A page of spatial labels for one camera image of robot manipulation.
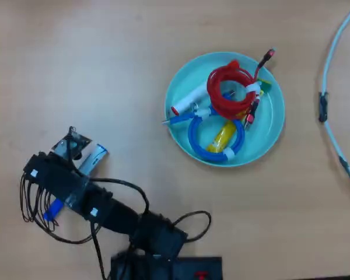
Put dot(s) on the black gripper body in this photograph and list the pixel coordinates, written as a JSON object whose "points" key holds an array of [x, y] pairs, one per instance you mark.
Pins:
{"points": [[42, 163]]}

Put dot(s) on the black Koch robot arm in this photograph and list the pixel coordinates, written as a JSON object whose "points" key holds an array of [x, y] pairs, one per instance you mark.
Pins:
{"points": [[111, 210]]}

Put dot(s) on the slim blue ballpoint pen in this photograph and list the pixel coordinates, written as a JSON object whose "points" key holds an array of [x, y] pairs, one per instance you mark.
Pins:
{"points": [[182, 117]]}

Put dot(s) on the green bowl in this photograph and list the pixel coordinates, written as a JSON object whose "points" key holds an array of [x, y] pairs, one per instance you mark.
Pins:
{"points": [[265, 122]]}

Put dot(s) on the white marker with red cap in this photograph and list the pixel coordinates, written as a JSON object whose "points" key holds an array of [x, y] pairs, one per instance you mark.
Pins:
{"points": [[189, 99]]}

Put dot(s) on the yellow tube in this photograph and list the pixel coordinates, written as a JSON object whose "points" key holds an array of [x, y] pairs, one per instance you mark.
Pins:
{"points": [[221, 137]]}

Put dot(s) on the green and yellow clip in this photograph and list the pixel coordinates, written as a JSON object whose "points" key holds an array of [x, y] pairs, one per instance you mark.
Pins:
{"points": [[265, 86]]}

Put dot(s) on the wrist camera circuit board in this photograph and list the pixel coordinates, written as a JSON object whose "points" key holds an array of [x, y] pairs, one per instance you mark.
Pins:
{"points": [[71, 143]]}

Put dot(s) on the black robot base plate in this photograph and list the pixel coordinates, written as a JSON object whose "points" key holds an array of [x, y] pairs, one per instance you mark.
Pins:
{"points": [[192, 268]]}

